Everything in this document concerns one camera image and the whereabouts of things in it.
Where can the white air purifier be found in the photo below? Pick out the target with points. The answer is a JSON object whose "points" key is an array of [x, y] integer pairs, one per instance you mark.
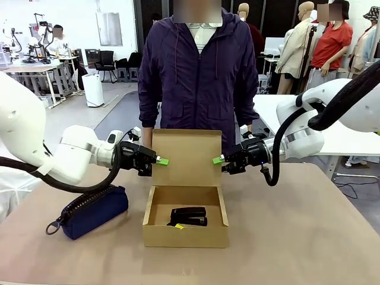
{"points": [[93, 90]]}

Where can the yellow utility knife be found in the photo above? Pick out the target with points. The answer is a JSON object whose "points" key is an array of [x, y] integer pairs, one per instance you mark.
{"points": [[179, 227]]}

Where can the person in purple hooded jacket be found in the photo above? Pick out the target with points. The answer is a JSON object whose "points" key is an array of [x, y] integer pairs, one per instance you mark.
{"points": [[197, 83]]}

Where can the person's right hand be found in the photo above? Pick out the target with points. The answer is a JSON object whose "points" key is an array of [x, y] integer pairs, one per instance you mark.
{"points": [[147, 141]]}

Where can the black office chair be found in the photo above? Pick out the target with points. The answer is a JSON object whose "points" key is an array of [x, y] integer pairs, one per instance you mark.
{"points": [[106, 63]]}

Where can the person's left hand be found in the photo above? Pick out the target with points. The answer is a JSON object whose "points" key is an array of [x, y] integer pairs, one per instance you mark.
{"points": [[248, 133]]}

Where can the navy blue zipper pencil case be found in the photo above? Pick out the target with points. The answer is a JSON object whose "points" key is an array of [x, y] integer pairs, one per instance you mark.
{"points": [[95, 213]]}

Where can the black tripod by mannequins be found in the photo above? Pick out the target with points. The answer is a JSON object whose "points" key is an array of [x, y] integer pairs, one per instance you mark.
{"points": [[307, 53]]}

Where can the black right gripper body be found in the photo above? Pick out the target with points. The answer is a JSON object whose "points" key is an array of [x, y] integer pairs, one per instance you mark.
{"points": [[250, 153]]}

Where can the person's left forearm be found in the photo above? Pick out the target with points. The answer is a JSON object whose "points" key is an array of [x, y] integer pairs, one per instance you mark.
{"points": [[246, 107]]}

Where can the brown cardboard box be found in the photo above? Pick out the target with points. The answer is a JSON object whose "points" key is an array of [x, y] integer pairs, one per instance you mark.
{"points": [[185, 237]]}

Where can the mannequin in beige jacket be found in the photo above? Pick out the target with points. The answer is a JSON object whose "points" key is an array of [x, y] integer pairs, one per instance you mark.
{"points": [[295, 50]]}

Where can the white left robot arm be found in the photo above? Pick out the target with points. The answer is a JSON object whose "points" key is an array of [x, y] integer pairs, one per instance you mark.
{"points": [[17, 124]]}

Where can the person's right forearm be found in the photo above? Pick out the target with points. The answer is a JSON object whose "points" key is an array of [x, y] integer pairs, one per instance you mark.
{"points": [[148, 110]]}

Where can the mannequin in red shirt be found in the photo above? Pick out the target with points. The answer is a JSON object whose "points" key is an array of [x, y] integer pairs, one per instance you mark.
{"points": [[329, 50]]}

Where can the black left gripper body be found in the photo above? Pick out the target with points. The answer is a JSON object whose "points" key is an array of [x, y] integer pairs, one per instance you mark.
{"points": [[135, 155]]}

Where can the grey wall panel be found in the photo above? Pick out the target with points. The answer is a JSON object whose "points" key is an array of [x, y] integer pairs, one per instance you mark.
{"points": [[109, 29]]}

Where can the background person in dark clothes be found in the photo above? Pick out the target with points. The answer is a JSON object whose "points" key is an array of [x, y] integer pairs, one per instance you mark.
{"points": [[155, 17]]}

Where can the bare beige mannequin head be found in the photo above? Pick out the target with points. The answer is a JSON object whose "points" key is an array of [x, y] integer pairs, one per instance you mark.
{"points": [[244, 12]]}

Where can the seated person in white shirt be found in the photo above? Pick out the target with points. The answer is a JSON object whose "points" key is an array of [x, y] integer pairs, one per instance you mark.
{"points": [[59, 41]]}

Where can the grey lab table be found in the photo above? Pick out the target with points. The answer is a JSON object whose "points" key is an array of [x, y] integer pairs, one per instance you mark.
{"points": [[32, 69]]}

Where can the white crumpled cloth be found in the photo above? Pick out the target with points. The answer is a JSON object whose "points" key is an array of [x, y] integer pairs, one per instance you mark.
{"points": [[12, 190]]}

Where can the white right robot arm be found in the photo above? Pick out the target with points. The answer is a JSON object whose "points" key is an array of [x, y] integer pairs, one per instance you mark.
{"points": [[305, 139]]}

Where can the black stapler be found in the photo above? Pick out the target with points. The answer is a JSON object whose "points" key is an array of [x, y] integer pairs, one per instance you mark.
{"points": [[188, 215]]}

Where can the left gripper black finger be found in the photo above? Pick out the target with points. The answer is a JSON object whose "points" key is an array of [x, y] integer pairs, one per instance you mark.
{"points": [[145, 172], [161, 161]]}

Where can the mannequin with bucket hat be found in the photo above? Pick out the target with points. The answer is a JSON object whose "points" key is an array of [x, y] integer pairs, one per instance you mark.
{"points": [[366, 44]]}

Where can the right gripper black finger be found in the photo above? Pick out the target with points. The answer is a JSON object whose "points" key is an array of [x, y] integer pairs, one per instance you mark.
{"points": [[219, 159], [234, 169]]}

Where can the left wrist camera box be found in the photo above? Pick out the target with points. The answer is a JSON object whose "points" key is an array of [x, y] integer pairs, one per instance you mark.
{"points": [[136, 133]]}

